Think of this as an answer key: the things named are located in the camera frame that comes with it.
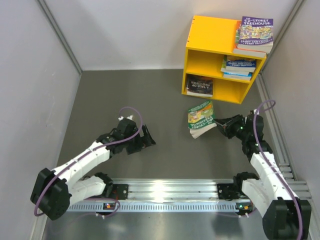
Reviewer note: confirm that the blue 39-storey book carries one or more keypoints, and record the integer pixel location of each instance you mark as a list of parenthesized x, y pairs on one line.
[(238, 64)]

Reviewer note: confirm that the dark green treehouse book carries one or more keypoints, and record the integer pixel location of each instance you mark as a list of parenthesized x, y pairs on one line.
[(201, 119)]

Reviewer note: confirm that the dark Tale of Two Cities book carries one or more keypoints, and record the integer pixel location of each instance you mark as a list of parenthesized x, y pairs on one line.
[(199, 86)]

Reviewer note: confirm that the yellow wooden shelf cabinet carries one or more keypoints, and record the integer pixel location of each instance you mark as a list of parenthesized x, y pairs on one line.
[(209, 40)]

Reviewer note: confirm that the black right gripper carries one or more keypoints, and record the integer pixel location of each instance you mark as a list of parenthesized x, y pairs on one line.
[(224, 125)]

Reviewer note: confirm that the blue 26-storey book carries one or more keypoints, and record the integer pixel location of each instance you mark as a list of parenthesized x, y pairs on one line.
[(236, 76)]

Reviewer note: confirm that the purple 52-storey book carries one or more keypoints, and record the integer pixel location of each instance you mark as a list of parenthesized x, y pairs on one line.
[(256, 34)]

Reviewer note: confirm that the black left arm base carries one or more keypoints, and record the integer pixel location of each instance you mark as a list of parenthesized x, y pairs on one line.
[(117, 191)]

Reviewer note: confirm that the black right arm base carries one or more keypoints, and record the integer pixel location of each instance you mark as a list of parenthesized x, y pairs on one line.
[(229, 192)]

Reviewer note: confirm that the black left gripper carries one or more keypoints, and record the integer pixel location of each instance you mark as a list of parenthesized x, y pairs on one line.
[(145, 141)]

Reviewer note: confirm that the aluminium mounting rail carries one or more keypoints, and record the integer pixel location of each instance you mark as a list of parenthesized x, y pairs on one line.
[(166, 196)]

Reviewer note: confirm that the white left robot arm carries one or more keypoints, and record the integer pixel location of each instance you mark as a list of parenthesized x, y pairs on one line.
[(56, 190)]

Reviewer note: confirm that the orange 78-storey book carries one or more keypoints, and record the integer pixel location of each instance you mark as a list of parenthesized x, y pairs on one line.
[(242, 51)]

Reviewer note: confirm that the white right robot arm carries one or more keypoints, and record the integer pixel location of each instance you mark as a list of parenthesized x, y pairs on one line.
[(284, 215)]

